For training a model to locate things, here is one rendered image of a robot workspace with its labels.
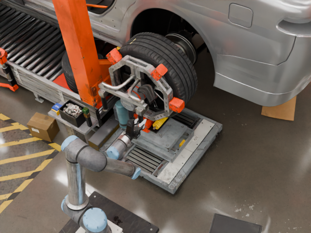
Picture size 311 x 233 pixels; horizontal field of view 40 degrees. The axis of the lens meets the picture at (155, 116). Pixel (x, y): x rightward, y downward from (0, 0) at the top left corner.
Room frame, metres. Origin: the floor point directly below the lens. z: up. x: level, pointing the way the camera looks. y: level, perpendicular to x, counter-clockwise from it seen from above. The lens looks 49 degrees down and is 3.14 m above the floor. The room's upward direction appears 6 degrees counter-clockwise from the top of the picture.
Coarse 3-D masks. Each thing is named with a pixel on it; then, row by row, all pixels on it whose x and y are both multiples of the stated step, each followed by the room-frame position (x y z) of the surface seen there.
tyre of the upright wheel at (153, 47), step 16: (144, 32) 2.59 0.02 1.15; (128, 48) 2.43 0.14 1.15; (144, 48) 2.38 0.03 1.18; (160, 48) 2.38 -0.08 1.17; (176, 48) 2.40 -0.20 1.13; (176, 64) 2.28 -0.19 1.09; (192, 64) 2.34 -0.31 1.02; (176, 80) 2.18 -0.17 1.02; (192, 80) 2.27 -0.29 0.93; (176, 96) 2.16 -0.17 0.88; (192, 96) 2.28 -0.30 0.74; (176, 112) 2.17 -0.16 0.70
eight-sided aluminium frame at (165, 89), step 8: (128, 56) 2.38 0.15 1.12; (120, 64) 2.37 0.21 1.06; (128, 64) 2.32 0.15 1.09; (136, 64) 2.29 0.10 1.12; (144, 64) 2.28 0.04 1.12; (112, 72) 2.43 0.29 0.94; (144, 72) 2.23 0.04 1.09; (112, 80) 2.44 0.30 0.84; (152, 80) 2.19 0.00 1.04; (160, 80) 2.20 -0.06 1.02; (160, 88) 2.15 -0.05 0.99; (168, 88) 2.15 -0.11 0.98; (168, 96) 2.12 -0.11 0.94; (168, 104) 2.11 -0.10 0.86; (152, 112) 2.27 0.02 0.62; (160, 112) 2.22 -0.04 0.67; (168, 112) 2.11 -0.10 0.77; (152, 120) 2.21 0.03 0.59
